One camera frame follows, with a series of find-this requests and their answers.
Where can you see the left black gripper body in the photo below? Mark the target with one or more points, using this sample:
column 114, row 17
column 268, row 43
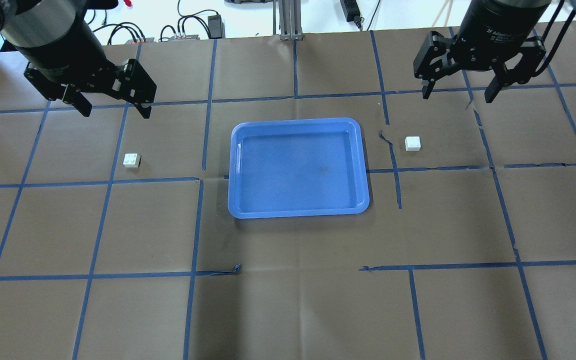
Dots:
column 64, row 49

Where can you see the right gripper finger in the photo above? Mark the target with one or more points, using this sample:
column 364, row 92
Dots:
column 532, row 53
column 433, row 61

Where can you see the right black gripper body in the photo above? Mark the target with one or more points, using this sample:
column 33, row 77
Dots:
column 494, row 31

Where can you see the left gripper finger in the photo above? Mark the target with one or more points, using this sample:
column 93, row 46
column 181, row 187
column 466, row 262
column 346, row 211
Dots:
column 74, row 97
column 134, row 85

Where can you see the white block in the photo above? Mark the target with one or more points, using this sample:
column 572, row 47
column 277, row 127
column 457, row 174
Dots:
column 131, row 160
column 412, row 143

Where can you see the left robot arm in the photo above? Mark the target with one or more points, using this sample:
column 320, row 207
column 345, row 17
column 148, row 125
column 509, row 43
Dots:
column 33, row 23

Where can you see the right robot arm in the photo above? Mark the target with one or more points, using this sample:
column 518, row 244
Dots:
column 549, row 53

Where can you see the blue plastic tray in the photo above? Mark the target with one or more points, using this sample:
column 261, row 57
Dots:
column 297, row 168

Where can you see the black power strip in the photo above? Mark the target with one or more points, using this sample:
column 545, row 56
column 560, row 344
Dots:
column 351, row 11

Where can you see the black power adapter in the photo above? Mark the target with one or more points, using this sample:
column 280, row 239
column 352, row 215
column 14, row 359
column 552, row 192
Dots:
column 216, row 27

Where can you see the brown paper table cover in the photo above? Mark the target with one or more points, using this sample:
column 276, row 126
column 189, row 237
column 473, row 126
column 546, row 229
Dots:
column 467, row 250

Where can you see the aluminium frame post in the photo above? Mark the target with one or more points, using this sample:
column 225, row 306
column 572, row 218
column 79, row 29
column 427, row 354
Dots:
column 287, row 19

